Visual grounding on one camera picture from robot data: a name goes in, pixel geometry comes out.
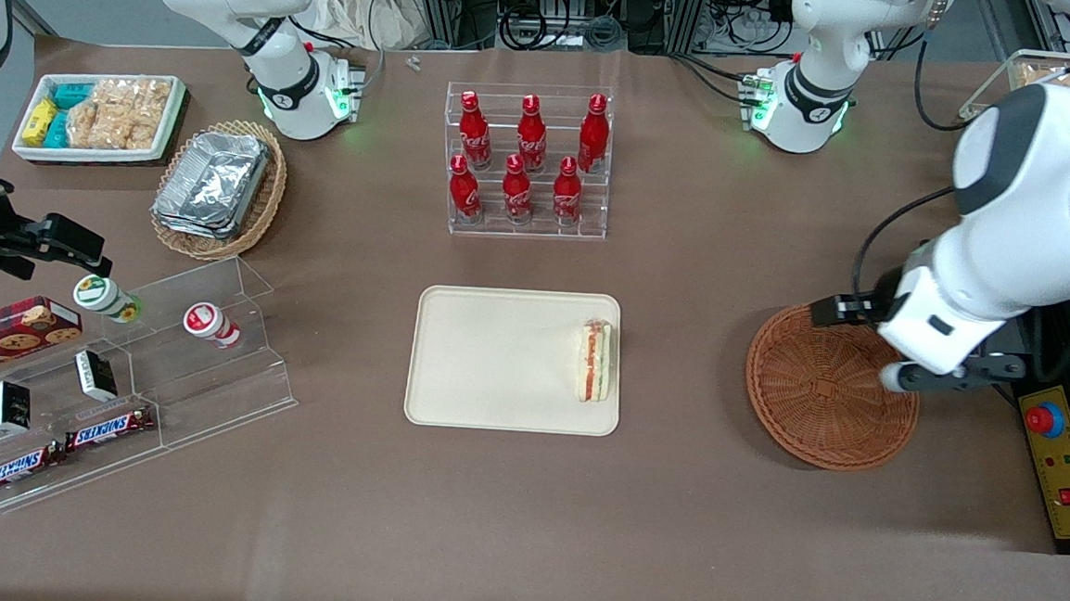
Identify triangular sandwich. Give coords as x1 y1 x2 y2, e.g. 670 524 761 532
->
574 318 619 405

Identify brown round wicker basket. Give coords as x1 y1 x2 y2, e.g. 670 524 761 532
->
740 299 926 477

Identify white rectangular snack tray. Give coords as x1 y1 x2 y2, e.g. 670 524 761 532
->
11 66 188 172

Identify light oval wicker basket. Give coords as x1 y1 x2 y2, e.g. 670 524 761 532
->
147 115 291 266

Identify beige rectangular tray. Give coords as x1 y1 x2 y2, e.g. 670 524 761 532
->
402 282 628 439

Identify green-lidded white drink bottle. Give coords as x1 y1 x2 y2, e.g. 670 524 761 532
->
71 274 146 326

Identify red tartan cookie box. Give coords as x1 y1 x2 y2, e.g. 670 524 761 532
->
0 294 86 395

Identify yellow snack packet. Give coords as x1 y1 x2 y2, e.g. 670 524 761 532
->
21 97 59 149

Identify small black white box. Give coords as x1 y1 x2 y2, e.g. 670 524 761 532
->
72 350 122 403
0 380 35 435

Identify clear bag of rice crackers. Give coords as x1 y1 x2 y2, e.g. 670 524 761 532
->
65 73 174 155

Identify red-lidded white drink bottle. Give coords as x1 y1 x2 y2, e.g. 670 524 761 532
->
181 301 245 352

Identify stacked aluminium foil trays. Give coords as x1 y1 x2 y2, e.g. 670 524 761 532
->
151 127 273 243

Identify Snickers chocolate bar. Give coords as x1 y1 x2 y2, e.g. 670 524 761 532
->
64 400 159 458
0 440 69 503

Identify clear acrylic stepped shelf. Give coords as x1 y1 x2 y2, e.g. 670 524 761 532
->
0 242 308 532

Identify yellow emergency stop box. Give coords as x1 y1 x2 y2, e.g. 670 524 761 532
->
1010 383 1070 543

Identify red cola bottle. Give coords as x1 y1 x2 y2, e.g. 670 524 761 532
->
500 153 537 226
447 153 486 224
577 93 613 174
551 156 585 228
515 94 551 173
457 90 497 172

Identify clear acrylic bottle rack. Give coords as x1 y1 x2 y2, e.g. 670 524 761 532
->
437 77 617 245

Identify beige cloth bag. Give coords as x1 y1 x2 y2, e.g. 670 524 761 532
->
304 0 430 54

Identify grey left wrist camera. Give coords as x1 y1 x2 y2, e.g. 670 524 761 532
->
879 346 1026 402

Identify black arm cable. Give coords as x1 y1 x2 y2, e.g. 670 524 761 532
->
852 179 957 304

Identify wire basket of snack bags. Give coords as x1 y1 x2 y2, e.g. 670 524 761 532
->
960 45 1070 130

